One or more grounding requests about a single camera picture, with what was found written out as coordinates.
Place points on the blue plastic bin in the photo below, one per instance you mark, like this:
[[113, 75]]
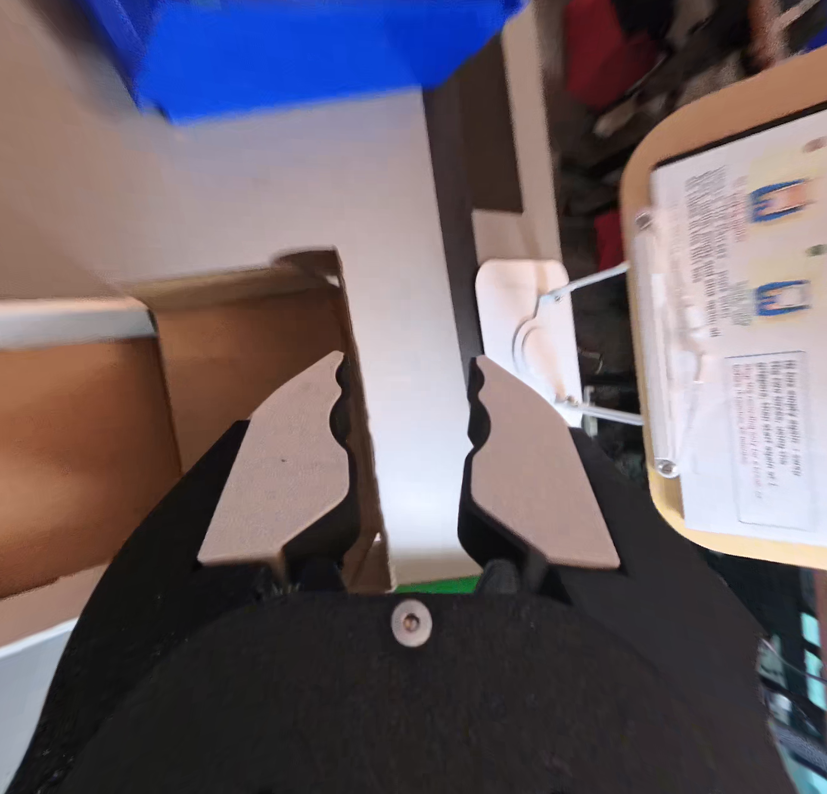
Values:
[[291, 51]]

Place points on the red bag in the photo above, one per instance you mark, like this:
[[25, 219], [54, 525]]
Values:
[[607, 51]]

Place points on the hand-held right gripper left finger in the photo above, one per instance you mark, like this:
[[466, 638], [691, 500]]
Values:
[[284, 471]]

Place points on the small cardboard box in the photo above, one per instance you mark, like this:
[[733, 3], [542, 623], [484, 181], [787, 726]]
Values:
[[84, 451]]

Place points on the grey desk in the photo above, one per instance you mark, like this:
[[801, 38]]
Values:
[[291, 186]]

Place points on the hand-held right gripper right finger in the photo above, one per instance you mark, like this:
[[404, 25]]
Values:
[[536, 477]]

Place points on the green plastic bin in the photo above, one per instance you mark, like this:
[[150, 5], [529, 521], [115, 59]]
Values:
[[439, 585]]

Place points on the printed instruction sheet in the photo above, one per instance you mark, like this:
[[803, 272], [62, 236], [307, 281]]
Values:
[[704, 329]]

